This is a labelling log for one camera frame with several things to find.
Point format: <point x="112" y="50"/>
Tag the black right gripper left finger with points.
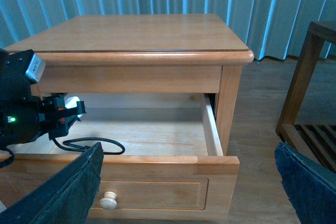
<point x="52" y="106"/>

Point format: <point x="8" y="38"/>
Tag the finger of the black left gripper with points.
<point x="66" y="197"/>
<point x="59" y="127"/>

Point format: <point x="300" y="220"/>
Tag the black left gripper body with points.
<point x="19" y="108"/>

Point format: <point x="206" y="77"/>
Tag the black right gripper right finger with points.
<point x="309" y="186"/>

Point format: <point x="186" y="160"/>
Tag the white charger adapter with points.
<point x="74" y="109"/>

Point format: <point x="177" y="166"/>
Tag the wooden drawer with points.
<point x="173" y="166"/>

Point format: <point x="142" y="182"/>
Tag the dark wooden side table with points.
<point x="305" y="123"/>

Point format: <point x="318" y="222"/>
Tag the wooden nightstand cabinet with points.
<point x="175" y="53"/>

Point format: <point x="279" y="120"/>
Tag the light green curtain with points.
<point x="275" y="28"/>

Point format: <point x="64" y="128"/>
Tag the silver gripper camera box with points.
<point x="35" y="69"/>

